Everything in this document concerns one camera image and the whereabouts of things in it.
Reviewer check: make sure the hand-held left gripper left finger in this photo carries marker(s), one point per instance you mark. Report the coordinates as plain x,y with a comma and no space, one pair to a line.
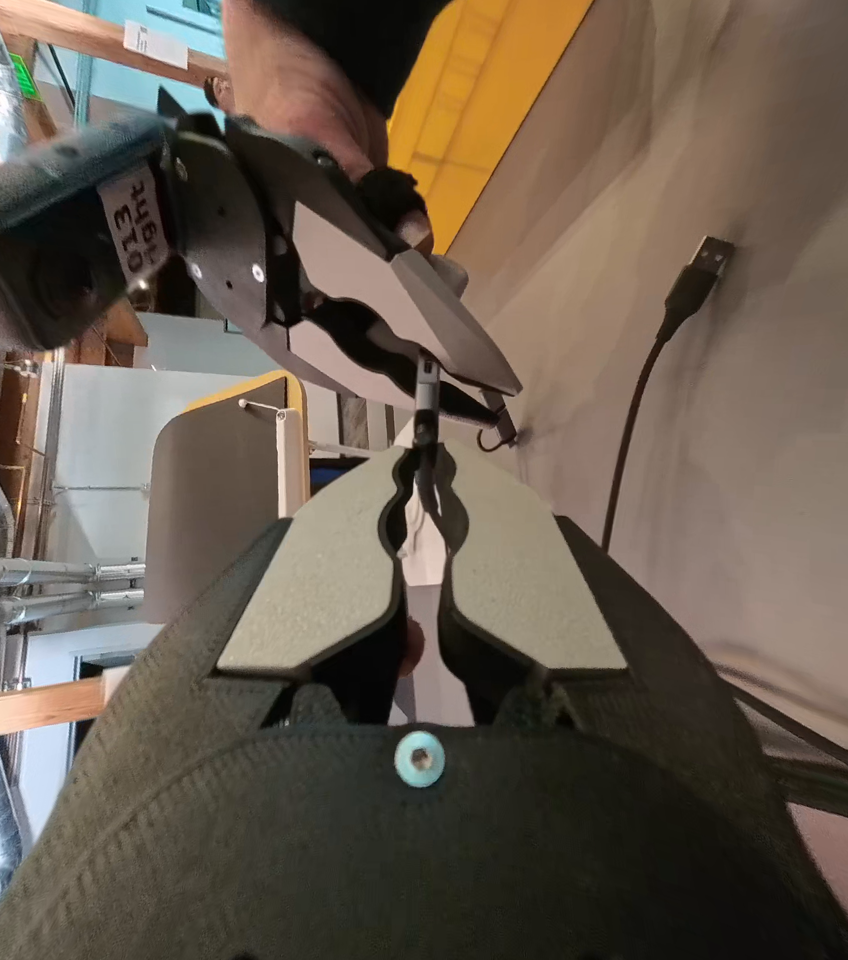
319,585

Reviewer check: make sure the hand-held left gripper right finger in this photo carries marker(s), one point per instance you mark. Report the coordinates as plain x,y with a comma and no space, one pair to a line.
536,600

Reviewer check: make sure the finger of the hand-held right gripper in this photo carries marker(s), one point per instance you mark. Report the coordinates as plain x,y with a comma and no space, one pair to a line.
431,315
349,367

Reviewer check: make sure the wooden framed dark board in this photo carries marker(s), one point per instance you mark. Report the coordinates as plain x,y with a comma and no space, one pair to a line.
214,487

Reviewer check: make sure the yellow plastic bin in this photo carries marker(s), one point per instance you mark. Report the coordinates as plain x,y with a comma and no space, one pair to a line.
484,97

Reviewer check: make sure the silver metal pipe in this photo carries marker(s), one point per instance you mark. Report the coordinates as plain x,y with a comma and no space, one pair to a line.
41,574

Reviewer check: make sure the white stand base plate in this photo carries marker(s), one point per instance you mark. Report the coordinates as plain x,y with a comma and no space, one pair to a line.
424,562

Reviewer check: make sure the wooden rail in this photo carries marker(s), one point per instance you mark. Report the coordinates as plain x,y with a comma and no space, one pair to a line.
19,709

